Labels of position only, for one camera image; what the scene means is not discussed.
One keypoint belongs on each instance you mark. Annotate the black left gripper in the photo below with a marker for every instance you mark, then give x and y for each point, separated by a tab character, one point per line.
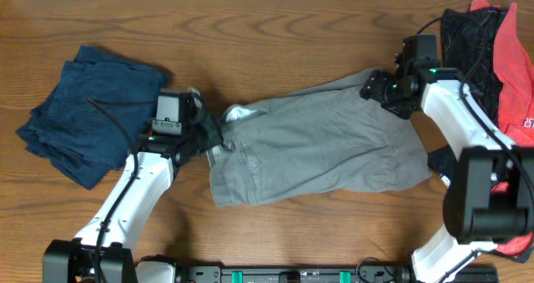
214	132

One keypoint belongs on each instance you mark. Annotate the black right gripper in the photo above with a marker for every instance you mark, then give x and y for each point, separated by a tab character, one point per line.
374	88

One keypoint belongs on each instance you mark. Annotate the grey shorts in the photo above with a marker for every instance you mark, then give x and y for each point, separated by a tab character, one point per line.
312	141

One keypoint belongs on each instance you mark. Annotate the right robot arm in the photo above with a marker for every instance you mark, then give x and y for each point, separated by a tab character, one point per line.
490	199

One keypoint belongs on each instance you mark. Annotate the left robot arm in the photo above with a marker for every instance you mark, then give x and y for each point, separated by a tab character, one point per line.
102	251

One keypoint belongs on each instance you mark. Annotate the black patterned garment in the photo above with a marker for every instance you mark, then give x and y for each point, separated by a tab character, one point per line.
461	47

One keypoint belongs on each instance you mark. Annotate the red printed t-shirt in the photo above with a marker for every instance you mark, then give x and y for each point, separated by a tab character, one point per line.
514	68

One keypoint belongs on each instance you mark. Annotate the folded navy blue garment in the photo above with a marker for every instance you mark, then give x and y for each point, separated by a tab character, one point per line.
86	124

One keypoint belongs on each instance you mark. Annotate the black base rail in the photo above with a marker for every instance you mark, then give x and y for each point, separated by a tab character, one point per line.
292	275

